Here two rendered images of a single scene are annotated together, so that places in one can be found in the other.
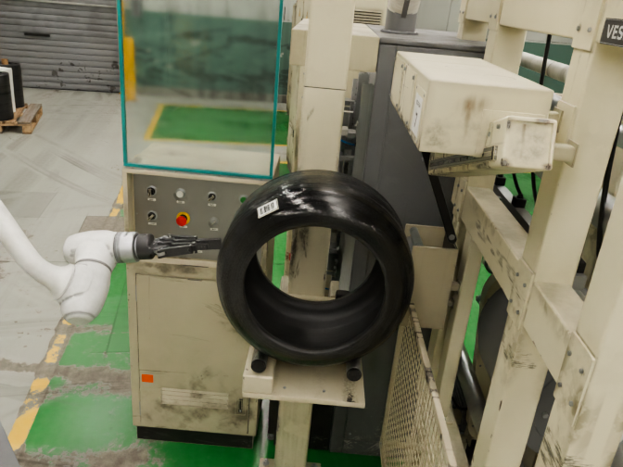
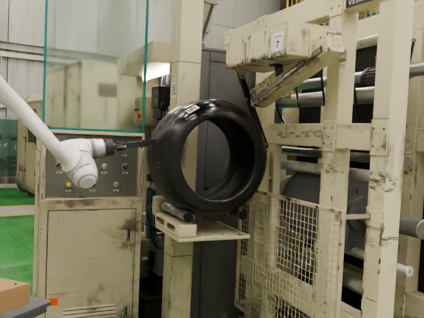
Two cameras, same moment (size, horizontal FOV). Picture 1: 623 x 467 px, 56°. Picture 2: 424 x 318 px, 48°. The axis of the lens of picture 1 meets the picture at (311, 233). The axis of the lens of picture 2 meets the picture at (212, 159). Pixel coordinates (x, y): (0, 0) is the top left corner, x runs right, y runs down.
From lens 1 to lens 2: 127 cm
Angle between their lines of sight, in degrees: 30
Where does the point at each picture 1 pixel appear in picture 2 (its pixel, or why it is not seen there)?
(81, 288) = (88, 161)
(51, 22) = not seen: outside the picture
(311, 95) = (183, 66)
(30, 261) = (57, 142)
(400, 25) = not seen: hidden behind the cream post
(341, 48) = (198, 40)
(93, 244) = (79, 143)
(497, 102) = (314, 31)
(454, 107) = (298, 33)
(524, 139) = (333, 40)
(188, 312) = (88, 237)
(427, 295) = not seen: hidden behind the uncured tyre
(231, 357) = (118, 270)
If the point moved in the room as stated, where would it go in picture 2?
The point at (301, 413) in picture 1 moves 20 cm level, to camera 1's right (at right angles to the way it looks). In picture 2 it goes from (185, 288) to (218, 285)
